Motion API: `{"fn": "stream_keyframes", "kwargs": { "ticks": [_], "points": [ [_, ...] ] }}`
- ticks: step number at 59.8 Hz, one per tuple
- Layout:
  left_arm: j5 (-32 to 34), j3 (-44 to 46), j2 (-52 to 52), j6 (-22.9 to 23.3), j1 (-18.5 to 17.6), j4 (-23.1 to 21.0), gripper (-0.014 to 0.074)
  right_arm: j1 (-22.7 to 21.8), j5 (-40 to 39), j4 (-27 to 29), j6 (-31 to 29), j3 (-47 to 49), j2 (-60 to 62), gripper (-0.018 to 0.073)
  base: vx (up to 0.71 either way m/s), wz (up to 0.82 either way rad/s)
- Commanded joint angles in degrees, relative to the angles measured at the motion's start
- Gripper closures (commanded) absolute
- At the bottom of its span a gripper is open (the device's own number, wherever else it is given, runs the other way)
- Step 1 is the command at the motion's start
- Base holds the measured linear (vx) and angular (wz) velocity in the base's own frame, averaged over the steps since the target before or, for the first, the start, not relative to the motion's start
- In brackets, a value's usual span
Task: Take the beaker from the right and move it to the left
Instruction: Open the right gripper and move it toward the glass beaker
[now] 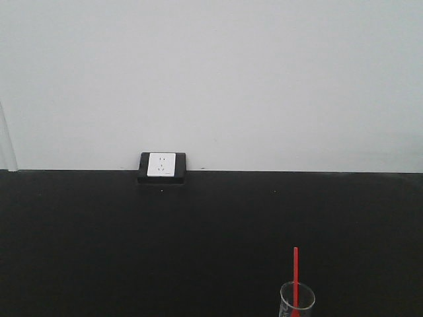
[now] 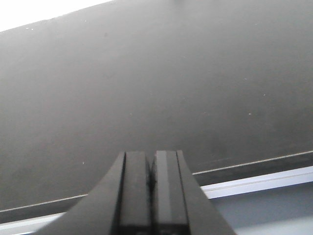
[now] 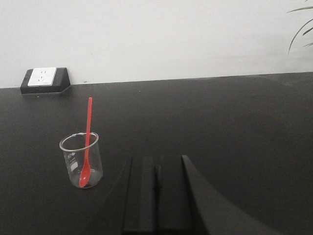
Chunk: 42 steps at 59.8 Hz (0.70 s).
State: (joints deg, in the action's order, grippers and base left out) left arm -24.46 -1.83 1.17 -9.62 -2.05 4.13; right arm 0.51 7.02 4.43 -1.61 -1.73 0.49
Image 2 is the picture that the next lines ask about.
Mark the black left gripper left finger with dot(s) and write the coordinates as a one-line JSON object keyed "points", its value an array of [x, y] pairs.
{"points": [[118, 205]]}

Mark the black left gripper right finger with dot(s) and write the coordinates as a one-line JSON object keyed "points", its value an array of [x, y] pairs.
{"points": [[180, 207]]}

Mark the white bench edge strip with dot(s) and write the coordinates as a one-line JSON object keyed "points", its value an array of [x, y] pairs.
{"points": [[279, 203]]}

